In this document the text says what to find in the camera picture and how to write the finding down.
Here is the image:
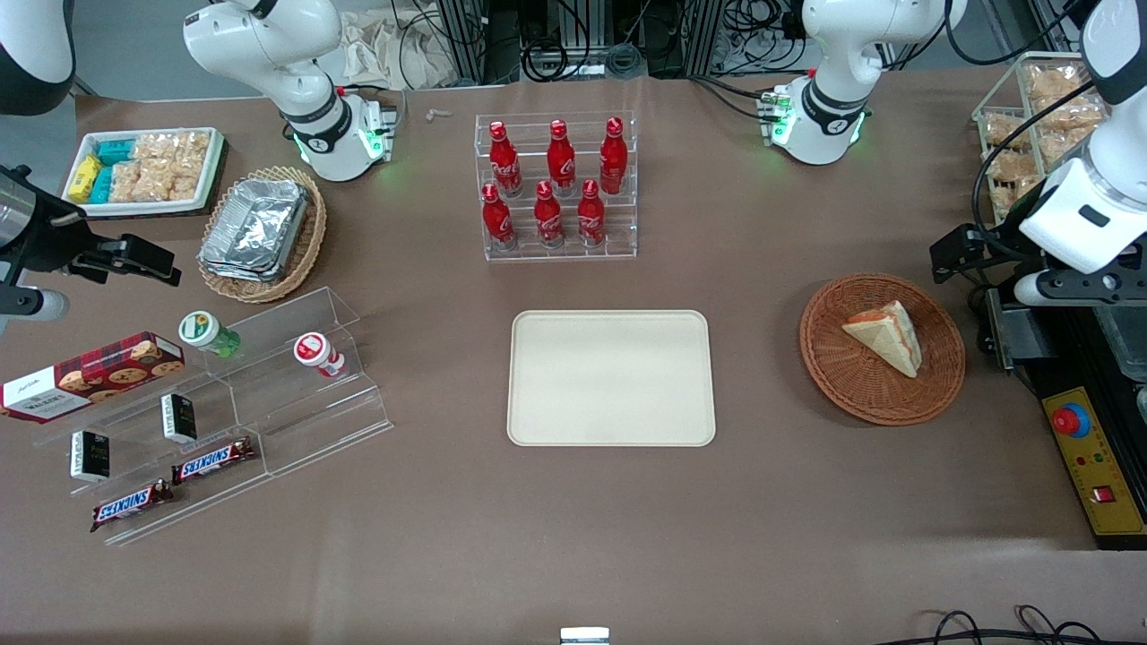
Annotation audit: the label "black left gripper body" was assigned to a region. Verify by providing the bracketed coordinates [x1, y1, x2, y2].
[979, 228, 1046, 275]

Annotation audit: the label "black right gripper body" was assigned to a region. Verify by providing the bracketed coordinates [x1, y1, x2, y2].
[0, 190, 128, 286]

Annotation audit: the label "triangle sandwich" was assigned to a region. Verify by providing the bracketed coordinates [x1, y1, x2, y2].
[841, 300, 925, 380]

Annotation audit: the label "white rectangular snack tray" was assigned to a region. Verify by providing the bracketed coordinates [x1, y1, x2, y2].
[61, 126, 226, 219]

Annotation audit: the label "aluminium foil tray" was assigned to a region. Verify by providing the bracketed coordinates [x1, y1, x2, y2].
[198, 176, 311, 284]

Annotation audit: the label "oval light wicker basket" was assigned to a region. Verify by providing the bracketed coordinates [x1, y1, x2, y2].
[196, 165, 329, 305]

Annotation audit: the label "round brown wicker basket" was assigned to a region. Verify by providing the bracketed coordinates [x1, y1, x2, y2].
[798, 272, 967, 427]

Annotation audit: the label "beige plastic serving tray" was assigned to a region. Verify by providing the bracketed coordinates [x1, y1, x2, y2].
[506, 309, 717, 448]

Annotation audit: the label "bagged fried snack packet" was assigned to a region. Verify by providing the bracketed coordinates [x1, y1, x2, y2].
[1031, 102, 1108, 137]
[986, 148, 1041, 185]
[993, 179, 1046, 224]
[983, 113, 1031, 150]
[1025, 64, 1091, 102]

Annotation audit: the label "yellow snack packet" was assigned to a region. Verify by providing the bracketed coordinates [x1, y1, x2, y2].
[67, 153, 102, 204]

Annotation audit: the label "clear rice cracker packet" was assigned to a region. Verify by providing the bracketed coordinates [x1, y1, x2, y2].
[109, 161, 171, 204]
[167, 158, 205, 202]
[134, 132, 212, 171]

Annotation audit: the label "grey metal plate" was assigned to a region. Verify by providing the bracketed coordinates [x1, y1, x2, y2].
[985, 287, 1046, 374]

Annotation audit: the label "green capped cup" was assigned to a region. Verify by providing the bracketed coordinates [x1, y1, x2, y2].
[177, 310, 242, 358]

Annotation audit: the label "red tartan cookie box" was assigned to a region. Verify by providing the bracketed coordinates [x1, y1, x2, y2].
[0, 331, 187, 425]

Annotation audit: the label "clear plastic container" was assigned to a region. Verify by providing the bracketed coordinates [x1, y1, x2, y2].
[1093, 305, 1147, 387]

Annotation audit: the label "small black white box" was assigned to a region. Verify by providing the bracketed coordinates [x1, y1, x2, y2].
[69, 429, 111, 484]
[160, 391, 199, 445]

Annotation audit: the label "red capped cup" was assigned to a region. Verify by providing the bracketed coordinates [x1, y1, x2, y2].
[293, 331, 347, 380]

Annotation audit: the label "snickers chocolate bar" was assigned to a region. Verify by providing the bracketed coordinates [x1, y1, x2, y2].
[89, 478, 177, 534]
[169, 436, 257, 486]

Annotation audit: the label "clear acrylic stepped shelf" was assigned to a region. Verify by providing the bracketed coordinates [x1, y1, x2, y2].
[33, 286, 396, 548]

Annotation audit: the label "yellow control box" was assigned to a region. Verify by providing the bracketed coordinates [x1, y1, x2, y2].
[1041, 384, 1147, 550]

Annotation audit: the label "crumpled beige cloth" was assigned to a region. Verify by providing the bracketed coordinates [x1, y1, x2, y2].
[339, 9, 460, 91]

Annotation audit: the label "clear acrylic bottle rack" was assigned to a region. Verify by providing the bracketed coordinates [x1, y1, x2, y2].
[474, 111, 639, 263]

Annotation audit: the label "red cola bottle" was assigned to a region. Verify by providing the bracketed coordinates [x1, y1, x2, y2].
[546, 118, 578, 197]
[480, 182, 519, 253]
[575, 178, 608, 248]
[488, 121, 524, 199]
[533, 180, 566, 250]
[598, 116, 629, 196]

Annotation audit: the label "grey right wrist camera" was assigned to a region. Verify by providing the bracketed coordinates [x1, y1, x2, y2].
[0, 286, 71, 324]

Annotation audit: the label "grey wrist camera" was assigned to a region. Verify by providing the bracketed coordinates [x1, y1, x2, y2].
[1013, 268, 1147, 308]
[0, 286, 71, 324]

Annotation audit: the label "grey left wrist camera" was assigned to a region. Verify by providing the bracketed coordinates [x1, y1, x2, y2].
[1013, 268, 1147, 308]

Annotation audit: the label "white wire rack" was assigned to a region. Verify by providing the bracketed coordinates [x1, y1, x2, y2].
[971, 51, 1117, 227]

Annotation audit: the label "black floor cables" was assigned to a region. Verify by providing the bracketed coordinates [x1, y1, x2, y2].
[894, 606, 1105, 645]

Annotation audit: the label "aluminium frame with cables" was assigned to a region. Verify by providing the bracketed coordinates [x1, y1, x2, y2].
[391, 0, 812, 87]

